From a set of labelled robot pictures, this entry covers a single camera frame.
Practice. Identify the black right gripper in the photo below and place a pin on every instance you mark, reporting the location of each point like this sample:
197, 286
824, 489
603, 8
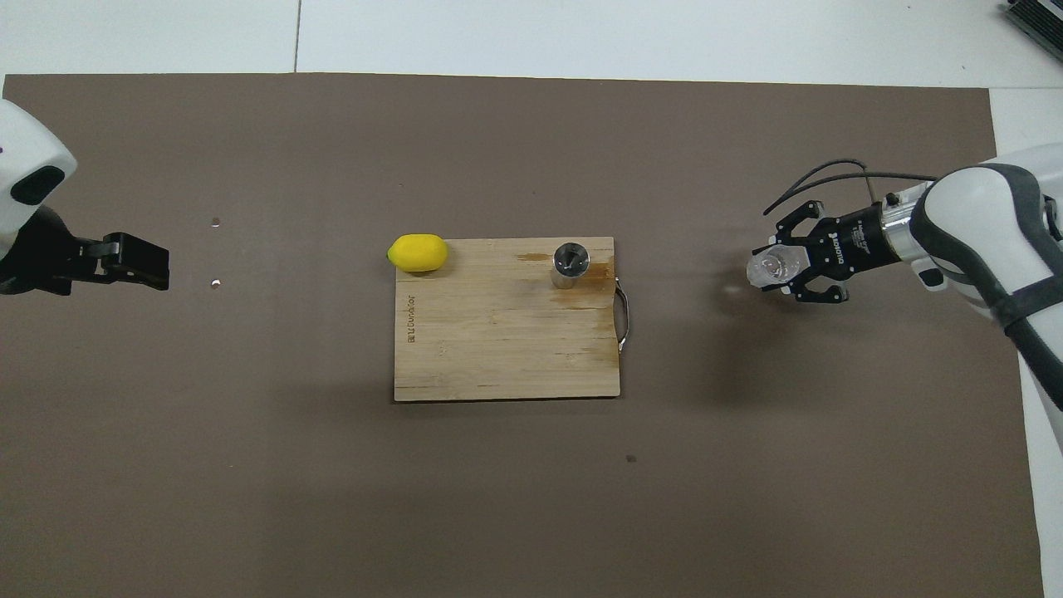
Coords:
855, 242

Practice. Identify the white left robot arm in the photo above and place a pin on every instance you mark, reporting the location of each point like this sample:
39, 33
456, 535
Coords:
25, 158

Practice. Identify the yellow lemon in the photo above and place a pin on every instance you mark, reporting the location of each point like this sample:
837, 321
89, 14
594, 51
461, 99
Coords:
418, 253

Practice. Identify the brown table mat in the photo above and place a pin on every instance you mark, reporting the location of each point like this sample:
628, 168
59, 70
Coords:
332, 498

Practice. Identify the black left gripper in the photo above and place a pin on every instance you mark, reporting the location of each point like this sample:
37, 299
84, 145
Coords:
37, 257

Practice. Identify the wooden cutting board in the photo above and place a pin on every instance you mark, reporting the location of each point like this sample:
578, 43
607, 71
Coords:
498, 349

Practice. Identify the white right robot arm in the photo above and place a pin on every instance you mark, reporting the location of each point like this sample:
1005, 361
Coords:
988, 224

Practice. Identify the small clear glass cup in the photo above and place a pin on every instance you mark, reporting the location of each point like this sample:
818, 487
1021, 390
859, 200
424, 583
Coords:
776, 267

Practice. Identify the grey ribbed metal device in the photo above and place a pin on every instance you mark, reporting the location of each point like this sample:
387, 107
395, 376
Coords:
1038, 21

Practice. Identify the steel double jigger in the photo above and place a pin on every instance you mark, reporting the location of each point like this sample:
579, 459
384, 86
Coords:
570, 262

